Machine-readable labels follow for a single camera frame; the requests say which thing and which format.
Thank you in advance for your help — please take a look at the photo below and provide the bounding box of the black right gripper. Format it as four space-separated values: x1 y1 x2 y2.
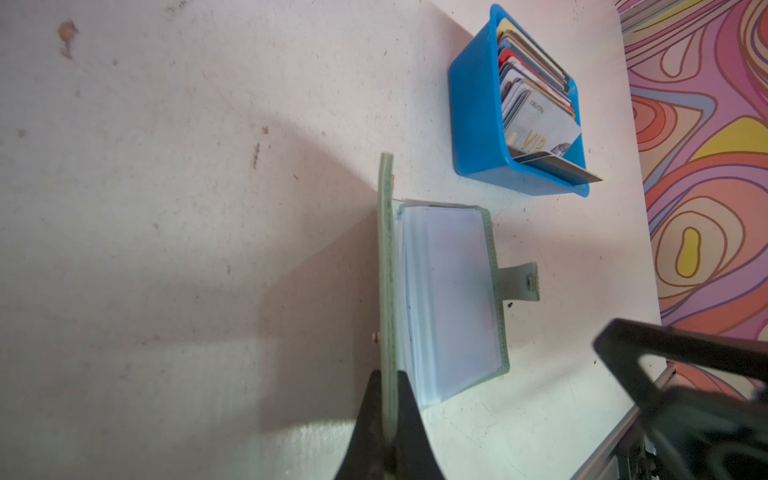
593 318 767 479

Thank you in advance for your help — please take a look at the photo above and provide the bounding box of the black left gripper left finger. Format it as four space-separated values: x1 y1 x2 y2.
335 370 385 480

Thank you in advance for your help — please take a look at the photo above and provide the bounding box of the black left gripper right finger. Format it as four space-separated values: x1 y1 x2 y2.
393 371 445 480

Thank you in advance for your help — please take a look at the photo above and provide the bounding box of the green card holder wallet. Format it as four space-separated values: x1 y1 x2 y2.
377 153 540 443

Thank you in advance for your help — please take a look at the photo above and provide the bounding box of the stack of credit cards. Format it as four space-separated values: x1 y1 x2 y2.
496 18 601 185

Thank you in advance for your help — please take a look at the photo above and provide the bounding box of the blue plastic card tray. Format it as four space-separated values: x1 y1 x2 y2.
448 4 590 198

